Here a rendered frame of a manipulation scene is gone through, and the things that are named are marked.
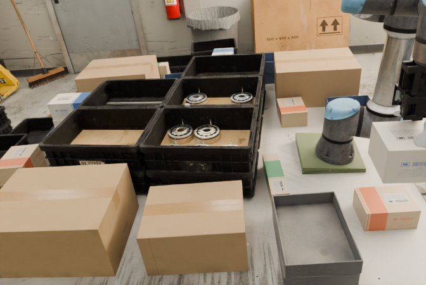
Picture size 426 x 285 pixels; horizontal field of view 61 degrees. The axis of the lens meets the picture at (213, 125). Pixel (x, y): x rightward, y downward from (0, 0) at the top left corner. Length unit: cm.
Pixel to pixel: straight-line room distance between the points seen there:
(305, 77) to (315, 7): 244
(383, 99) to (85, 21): 390
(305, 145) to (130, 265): 82
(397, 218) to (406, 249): 9
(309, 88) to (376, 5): 104
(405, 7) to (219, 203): 69
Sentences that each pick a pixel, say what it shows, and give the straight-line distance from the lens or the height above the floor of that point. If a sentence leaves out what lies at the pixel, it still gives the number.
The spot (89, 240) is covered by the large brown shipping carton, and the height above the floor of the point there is 86.
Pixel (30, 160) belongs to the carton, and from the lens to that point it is 161.
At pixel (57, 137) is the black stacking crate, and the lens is 157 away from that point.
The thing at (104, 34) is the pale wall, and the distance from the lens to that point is 470.
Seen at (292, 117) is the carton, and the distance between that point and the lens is 172.
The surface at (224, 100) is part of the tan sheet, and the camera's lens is 173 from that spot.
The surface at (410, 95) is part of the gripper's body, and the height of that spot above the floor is 124.
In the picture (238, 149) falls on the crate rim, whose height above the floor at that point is 93.
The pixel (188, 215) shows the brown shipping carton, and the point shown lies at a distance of 108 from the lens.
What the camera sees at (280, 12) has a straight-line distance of 418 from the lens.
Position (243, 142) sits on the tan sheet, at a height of 83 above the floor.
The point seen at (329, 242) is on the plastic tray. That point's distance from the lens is 115.
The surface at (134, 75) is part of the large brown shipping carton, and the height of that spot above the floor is 89.
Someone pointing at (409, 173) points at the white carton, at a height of 107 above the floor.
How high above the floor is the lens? 161
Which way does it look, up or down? 30 degrees down
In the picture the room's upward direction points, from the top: 7 degrees counter-clockwise
